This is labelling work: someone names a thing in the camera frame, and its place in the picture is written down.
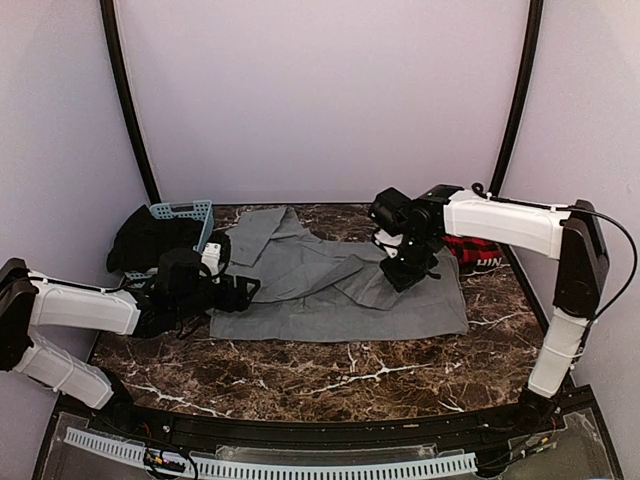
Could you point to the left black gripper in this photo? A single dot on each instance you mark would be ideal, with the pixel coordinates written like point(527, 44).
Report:
point(240, 301)

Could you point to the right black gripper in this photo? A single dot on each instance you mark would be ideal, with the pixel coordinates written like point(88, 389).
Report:
point(401, 280)

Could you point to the red black plaid shirt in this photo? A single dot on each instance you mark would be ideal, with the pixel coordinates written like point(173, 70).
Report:
point(474, 254)

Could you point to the grey long sleeve shirt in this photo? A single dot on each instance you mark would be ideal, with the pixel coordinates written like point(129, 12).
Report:
point(315, 290)

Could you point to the light blue plastic basket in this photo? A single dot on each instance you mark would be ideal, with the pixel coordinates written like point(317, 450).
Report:
point(198, 210)

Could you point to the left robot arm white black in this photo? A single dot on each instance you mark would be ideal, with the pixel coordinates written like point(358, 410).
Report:
point(30, 301)

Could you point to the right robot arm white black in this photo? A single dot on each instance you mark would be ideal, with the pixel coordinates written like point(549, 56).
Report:
point(412, 230)

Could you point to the black garment in basket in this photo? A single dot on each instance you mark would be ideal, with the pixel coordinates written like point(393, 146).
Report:
point(142, 239)

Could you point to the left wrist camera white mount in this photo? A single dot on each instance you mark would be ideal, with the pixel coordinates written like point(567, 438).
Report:
point(180, 270)

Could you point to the black curved front rail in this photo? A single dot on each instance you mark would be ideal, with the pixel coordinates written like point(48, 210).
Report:
point(483, 428)

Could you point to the white slotted cable duct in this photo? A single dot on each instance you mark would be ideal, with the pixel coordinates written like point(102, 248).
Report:
point(418, 462)

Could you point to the black right corner post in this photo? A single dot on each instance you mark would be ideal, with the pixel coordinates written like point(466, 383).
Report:
point(521, 88)

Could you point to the black corner post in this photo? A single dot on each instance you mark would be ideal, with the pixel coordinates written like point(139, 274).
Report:
point(521, 88)
point(126, 101)

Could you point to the black left corner post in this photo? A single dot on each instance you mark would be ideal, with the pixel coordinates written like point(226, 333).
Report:
point(126, 101)

